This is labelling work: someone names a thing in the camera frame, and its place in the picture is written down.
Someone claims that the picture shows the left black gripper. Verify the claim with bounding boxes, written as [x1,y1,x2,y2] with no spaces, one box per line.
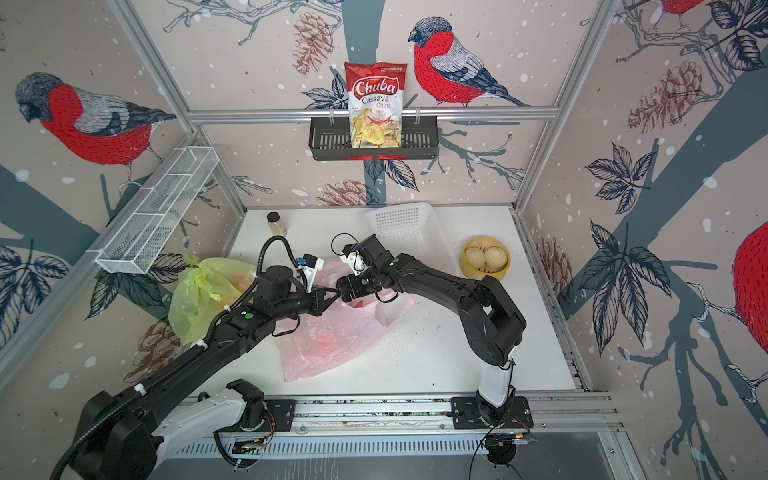
[273,284,340,322]

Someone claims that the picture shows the pink plastic bag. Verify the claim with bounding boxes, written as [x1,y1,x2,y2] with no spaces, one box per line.
[274,290,415,383]

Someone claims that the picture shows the green plastic bag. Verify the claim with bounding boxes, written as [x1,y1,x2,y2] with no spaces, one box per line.
[168,255,256,346]

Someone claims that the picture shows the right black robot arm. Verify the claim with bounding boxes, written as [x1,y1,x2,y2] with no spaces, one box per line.
[336,235,527,427]

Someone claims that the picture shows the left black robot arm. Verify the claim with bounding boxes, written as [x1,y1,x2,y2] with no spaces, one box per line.
[50,265,347,479]

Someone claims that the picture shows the Chuba cassava chips bag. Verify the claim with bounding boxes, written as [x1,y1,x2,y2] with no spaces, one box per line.
[345,62,407,148]

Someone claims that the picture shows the white perforated plastic basket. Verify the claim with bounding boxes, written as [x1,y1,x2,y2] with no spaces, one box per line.
[365,203,456,274]

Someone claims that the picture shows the pale spice jar black lid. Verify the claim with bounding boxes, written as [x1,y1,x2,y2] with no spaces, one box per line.
[266,211,287,237]

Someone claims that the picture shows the left white bun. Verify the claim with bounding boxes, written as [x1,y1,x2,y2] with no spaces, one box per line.
[464,247,486,270]

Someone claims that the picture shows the white bun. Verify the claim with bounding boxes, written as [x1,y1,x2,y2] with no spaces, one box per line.
[484,246,508,273]
[464,247,486,270]

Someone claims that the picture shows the yellow bamboo steamer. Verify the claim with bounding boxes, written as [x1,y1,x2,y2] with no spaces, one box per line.
[459,236,511,280]

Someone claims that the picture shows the right white bun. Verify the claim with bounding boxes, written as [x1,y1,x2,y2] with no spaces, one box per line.
[484,246,508,273]

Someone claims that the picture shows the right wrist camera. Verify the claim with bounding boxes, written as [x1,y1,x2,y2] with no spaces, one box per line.
[340,243,367,276]

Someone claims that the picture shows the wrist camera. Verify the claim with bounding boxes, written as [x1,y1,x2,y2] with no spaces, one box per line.
[340,243,367,276]
[297,254,324,293]

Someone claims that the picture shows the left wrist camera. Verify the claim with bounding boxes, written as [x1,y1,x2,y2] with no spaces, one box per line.
[297,254,324,293]

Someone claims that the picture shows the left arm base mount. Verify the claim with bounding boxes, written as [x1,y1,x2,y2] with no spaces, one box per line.
[218,398,297,435]

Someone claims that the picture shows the black wall basket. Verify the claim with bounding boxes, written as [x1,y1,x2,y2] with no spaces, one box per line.
[309,114,439,161]

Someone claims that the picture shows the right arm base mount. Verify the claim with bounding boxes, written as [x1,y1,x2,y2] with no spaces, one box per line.
[449,396,534,431]

